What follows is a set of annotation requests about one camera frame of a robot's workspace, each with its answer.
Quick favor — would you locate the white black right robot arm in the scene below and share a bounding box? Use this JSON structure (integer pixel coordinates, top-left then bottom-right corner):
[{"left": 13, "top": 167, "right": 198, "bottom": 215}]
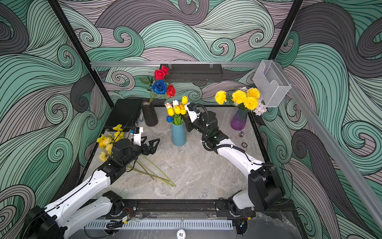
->
[{"left": 185, "top": 110, "right": 285, "bottom": 215}]

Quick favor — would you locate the pale yellow blossom spray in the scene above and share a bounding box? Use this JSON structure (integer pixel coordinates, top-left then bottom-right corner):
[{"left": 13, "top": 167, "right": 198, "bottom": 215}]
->
[{"left": 97, "top": 134, "right": 143, "bottom": 172}]

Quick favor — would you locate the yellow sunflower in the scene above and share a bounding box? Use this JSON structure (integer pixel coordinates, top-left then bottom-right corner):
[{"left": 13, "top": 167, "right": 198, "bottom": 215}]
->
[{"left": 138, "top": 161, "right": 155, "bottom": 181}]

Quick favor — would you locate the black ribbed hard case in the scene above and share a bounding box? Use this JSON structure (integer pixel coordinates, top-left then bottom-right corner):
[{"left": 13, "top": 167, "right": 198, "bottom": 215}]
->
[{"left": 104, "top": 99, "right": 142, "bottom": 132}]

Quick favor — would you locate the teal ceramic vase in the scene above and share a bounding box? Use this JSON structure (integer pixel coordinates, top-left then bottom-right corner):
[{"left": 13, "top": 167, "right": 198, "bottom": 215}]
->
[{"left": 172, "top": 122, "right": 187, "bottom": 146}]

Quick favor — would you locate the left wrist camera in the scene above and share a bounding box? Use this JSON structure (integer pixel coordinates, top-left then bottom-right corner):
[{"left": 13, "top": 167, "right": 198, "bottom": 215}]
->
[{"left": 130, "top": 127, "right": 143, "bottom": 146}]

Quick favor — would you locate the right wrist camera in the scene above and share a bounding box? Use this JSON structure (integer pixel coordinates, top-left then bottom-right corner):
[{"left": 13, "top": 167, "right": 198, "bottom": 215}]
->
[{"left": 185, "top": 103, "right": 200, "bottom": 122}]

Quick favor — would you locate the blue rose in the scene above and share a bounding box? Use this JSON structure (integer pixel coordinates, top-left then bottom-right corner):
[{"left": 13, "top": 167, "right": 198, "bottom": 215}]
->
[{"left": 151, "top": 80, "right": 167, "bottom": 95}]

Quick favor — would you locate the white slotted cable duct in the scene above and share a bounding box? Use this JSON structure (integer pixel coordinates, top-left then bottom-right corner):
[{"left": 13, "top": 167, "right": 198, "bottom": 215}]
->
[{"left": 83, "top": 219, "right": 234, "bottom": 231}]

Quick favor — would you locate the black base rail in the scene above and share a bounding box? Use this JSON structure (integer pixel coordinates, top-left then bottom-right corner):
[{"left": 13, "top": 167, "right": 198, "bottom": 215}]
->
[{"left": 122, "top": 198, "right": 256, "bottom": 218}]

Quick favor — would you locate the clear acrylic wall box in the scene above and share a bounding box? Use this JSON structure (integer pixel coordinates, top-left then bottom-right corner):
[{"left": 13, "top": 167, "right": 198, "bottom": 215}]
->
[{"left": 253, "top": 60, "right": 291, "bottom": 108}]

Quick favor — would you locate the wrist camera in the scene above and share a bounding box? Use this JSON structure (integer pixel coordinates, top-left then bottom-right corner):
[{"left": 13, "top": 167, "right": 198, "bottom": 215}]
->
[
  {"left": 185, "top": 103, "right": 200, "bottom": 122},
  {"left": 130, "top": 127, "right": 143, "bottom": 146}
]

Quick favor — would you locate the yellow carnation bouquet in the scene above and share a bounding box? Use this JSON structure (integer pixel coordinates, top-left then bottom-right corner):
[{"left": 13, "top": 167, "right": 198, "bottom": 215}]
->
[{"left": 214, "top": 87, "right": 267, "bottom": 116}]

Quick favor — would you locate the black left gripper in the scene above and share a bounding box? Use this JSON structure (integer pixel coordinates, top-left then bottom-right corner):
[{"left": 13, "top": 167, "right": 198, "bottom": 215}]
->
[{"left": 121, "top": 135, "right": 159, "bottom": 168}]

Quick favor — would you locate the yellow tulip bouquet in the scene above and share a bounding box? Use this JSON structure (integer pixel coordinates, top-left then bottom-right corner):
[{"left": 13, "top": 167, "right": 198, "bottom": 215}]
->
[{"left": 165, "top": 96, "right": 189, "bottom": 126}]

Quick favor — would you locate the black cylindrical vase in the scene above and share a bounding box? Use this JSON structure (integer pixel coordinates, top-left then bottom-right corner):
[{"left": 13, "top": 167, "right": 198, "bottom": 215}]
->
[{"left": 141, "top": 100, "right": 158, "bottom": 126}]

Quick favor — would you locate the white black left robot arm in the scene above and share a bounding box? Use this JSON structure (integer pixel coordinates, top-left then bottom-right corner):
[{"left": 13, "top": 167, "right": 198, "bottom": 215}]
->
[{"left": 21, "top": 137, "right": 160, "bottom": 239}]

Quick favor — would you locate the purple glass vase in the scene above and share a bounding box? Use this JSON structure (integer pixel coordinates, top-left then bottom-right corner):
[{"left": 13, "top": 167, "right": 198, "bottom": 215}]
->
[{"left": 230, "top": 109, "right": 248, "bottom": 131}]

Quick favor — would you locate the yellow ranunculus stem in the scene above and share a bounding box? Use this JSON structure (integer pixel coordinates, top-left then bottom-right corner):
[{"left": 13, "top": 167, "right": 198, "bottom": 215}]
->
[{"left": 111, "top": 123, "right": 175, "bottom": 186}]

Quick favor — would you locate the yellow flower bunch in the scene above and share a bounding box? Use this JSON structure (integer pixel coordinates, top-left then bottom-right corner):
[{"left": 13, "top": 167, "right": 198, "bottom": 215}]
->
[{"left": 126, "top": 155, "right": 176, "bottom": 187}]

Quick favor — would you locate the black hanging tray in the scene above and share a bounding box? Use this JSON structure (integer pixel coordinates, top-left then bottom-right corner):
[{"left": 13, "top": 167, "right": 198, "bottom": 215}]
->
[{"left": 160, "top": 63, "right": 223, "bottom": 83}]

